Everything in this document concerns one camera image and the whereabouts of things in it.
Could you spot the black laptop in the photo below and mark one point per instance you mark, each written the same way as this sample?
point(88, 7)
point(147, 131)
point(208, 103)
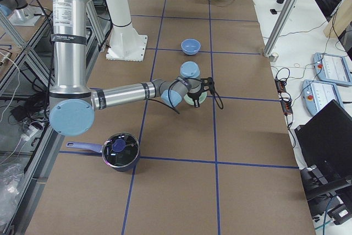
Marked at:
point(325, 141)

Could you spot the blue teach pendant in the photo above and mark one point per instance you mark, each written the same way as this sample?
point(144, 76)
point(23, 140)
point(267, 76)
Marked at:
point(332, 68)
point(317, 94)

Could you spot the aluminium frame post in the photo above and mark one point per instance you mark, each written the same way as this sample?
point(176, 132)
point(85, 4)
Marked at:
point(280, 23)

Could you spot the dark blue saucepan with lid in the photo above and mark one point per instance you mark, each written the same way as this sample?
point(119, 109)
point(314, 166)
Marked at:
point(120, 151)

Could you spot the far blue teach pendant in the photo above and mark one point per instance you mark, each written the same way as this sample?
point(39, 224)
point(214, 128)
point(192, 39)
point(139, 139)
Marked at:
point(332, 68)

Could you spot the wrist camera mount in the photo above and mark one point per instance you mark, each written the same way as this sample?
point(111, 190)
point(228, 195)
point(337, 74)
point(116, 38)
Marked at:
point(207, 85)

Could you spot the blue bowl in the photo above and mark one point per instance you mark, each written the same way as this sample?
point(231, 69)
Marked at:
point(190, 46)

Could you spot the near blue teach pendant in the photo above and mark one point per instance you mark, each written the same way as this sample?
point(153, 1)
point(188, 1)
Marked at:
point(317, 94)

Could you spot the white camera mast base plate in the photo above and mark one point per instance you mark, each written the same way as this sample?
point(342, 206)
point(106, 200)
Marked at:
point(125, 48)

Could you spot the black cable hub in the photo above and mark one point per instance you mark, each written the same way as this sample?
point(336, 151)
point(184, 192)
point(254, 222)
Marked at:
point(280, 85)
point(286, 107)

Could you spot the crumpled clear plastic bag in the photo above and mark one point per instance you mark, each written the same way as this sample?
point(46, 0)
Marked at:
point(12, 175)

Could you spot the green bowl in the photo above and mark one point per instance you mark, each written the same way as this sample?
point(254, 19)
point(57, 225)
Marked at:
point(190, 101)

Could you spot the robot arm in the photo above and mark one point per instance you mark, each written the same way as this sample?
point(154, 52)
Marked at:
point(72, 104)

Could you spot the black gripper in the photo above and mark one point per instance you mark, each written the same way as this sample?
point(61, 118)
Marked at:
point(196, 98)

